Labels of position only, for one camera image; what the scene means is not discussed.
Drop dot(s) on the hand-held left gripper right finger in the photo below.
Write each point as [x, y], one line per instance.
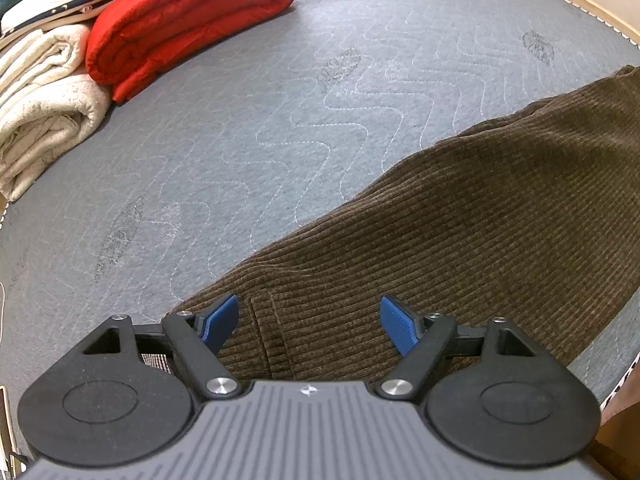
[398, 325]

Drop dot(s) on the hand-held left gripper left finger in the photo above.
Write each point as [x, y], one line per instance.
[223, 321]

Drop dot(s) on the folded cream blanket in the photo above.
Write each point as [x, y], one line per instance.
[45, 105]

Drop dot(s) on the folded red blanket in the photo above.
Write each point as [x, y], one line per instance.
[185, 20]

